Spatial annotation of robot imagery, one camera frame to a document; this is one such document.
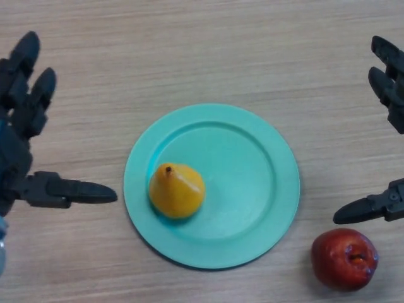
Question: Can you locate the yellow pear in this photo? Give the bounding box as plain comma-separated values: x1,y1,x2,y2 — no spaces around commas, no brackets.
148,162,206,220

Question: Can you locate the red apple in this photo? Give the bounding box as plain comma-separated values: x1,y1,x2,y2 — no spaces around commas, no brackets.
311,229,379,292

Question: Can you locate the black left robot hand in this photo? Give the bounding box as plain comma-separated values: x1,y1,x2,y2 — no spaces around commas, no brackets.
0,30,119,218

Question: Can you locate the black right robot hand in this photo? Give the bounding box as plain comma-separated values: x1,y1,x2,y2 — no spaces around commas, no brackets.
333,35,404,225

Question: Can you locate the green round plate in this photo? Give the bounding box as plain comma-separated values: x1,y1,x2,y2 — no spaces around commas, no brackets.
123,104,301,270

